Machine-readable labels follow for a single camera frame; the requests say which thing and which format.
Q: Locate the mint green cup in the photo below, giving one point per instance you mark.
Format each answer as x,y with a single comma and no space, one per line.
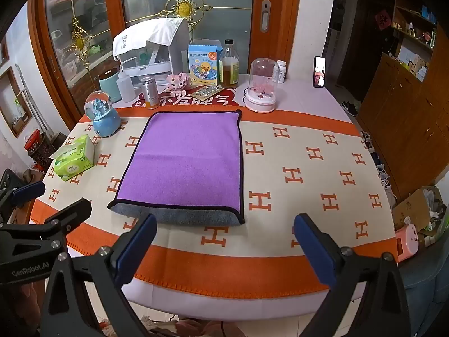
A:
110,87

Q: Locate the wooden glass sliding door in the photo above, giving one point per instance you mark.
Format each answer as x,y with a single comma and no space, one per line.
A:
277,49

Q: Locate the wooden window frame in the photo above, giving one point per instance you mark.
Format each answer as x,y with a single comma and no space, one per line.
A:
7,114

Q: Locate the wooden shelf cabinet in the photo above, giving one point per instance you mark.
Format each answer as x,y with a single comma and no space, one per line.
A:
403,105

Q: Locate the pill blister pack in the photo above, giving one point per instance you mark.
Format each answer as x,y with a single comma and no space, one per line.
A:
205,92

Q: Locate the pink appliance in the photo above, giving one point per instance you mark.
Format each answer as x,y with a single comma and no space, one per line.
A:
407,244

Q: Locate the white squeeze bottle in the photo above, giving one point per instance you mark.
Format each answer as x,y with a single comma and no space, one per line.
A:
127,89

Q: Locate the white cloth cover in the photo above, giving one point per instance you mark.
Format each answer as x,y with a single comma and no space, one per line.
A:
151,35

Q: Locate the red printed mat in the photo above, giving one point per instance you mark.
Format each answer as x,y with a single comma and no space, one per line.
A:
210,100

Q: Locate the blue snow globe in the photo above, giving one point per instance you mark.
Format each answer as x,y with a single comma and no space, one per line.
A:
105,121

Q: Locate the pink glass dome ornament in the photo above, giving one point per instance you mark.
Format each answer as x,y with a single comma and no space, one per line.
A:
259,101

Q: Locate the purple towel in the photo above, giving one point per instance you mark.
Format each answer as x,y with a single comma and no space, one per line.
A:
182,158

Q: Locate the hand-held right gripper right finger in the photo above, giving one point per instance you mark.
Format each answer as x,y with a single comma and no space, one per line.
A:
315,252

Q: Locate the pink block toy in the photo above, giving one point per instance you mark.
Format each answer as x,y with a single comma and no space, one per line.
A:
179,81

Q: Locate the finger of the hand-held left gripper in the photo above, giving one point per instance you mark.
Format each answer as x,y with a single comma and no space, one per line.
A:
70,214
26,191

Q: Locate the blue cardboard box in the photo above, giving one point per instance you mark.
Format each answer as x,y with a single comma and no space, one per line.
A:
203,66

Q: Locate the red door ornament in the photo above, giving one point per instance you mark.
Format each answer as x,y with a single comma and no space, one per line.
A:
383,20

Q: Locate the white pill bottle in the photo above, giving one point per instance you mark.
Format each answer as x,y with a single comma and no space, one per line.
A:
281,72

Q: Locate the white sterilizer cabinet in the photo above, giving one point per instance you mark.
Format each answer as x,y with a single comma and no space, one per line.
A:
177,54

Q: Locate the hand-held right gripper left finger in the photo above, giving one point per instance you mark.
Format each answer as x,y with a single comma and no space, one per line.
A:
136,249

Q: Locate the blue-grey chair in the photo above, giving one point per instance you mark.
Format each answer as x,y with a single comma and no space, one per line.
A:
428,288

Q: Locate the smartphone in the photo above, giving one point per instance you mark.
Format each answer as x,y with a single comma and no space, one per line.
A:
319,72

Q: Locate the green tissue pack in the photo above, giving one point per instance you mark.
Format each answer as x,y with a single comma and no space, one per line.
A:
75,158

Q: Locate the silver metal can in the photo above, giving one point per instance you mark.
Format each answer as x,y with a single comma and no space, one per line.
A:
150,93

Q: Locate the brown glass bottle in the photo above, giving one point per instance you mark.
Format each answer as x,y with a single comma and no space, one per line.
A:
229,72

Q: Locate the orange patterned blanket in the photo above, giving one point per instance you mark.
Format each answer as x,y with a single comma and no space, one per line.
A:
298,147

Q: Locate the black shoe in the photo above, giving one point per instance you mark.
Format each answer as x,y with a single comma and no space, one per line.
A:
350,108

